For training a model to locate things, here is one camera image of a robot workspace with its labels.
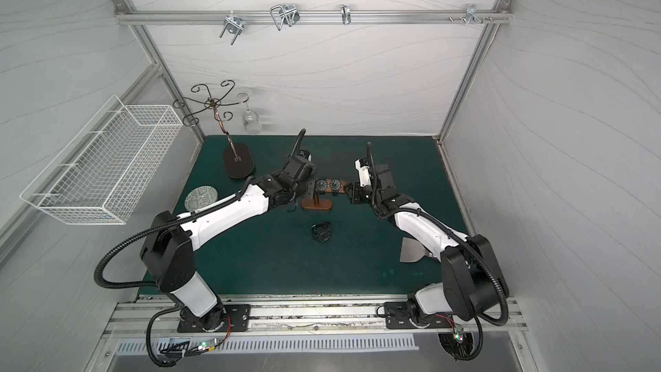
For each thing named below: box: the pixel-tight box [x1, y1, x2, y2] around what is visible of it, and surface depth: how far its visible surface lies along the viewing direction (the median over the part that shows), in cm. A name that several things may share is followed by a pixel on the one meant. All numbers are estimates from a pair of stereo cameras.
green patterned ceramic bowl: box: [184, 185, 218, 212], surface depth 99 cm
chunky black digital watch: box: [311, 221, 333, 243], surface depth 90 cm
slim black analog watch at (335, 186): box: [329, 178, 343, 197], surface depth 88 cm
